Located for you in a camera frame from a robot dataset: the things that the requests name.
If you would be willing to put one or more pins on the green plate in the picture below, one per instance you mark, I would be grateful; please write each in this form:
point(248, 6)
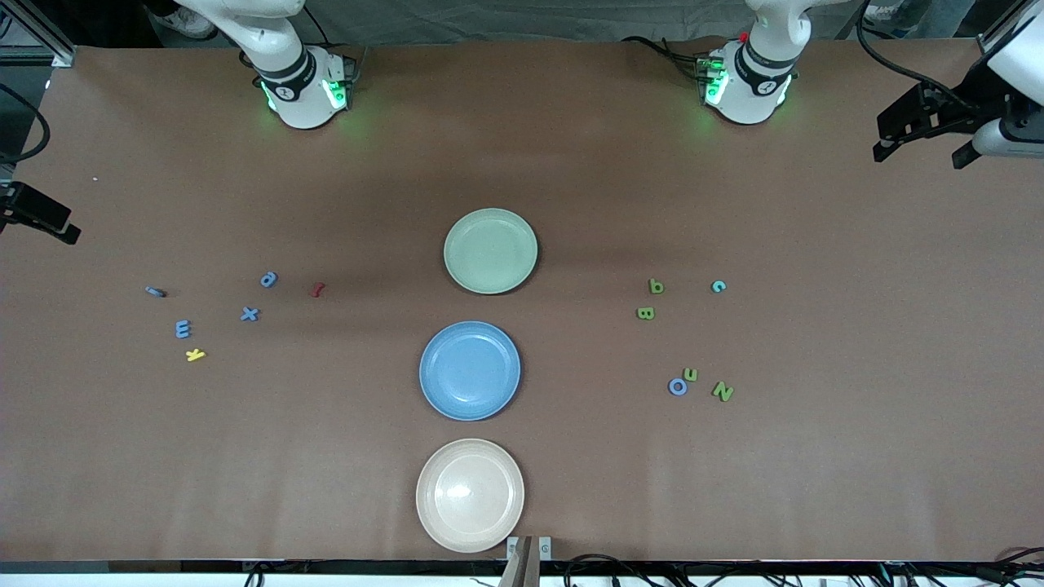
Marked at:
point(490, 251)

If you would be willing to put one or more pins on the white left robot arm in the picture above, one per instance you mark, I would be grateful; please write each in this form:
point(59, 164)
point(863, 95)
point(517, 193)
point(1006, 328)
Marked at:
point(758, 81)

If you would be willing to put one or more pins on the brown table cover sheet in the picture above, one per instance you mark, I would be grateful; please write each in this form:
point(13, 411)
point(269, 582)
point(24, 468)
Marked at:
point(734, 489)

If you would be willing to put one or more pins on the blue letter a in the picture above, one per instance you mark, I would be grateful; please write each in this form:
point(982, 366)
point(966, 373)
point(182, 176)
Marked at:
point(269, 280)

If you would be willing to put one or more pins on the aluminium frame profile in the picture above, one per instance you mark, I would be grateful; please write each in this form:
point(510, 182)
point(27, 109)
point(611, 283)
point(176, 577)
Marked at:
point(1007, 20)
point(49, 37)

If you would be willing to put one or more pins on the metal bracket with post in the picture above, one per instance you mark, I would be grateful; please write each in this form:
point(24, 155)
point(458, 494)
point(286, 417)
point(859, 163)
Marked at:
point(528, 558)

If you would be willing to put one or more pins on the white sneaker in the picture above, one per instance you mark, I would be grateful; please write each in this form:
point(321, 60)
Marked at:
point(881, 12)
point(192, 23)

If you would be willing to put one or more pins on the beige plate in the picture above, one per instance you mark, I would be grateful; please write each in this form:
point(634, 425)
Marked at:
point(470, 496)

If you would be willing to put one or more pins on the grey backdrop cloth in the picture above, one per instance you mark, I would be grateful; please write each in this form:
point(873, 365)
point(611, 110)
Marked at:
point(530, 20)

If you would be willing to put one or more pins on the blue plate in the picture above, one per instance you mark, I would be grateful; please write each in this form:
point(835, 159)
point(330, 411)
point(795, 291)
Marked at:
point(470, 371)

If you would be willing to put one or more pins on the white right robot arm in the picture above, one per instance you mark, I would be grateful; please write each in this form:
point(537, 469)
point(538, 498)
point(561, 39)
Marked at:
point(298, 90)

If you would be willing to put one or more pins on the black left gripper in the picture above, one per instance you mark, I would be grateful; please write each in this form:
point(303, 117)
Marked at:
point(971, 98)

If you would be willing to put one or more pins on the blue letter O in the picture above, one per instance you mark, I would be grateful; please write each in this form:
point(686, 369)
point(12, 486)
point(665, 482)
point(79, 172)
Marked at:
point(671, 387)

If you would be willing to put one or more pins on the blue letter E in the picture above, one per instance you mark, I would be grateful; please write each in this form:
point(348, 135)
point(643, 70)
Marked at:
point(182, 329)

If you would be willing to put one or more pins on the green letter N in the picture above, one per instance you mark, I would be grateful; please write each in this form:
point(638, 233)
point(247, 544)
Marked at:
point(723, 391)

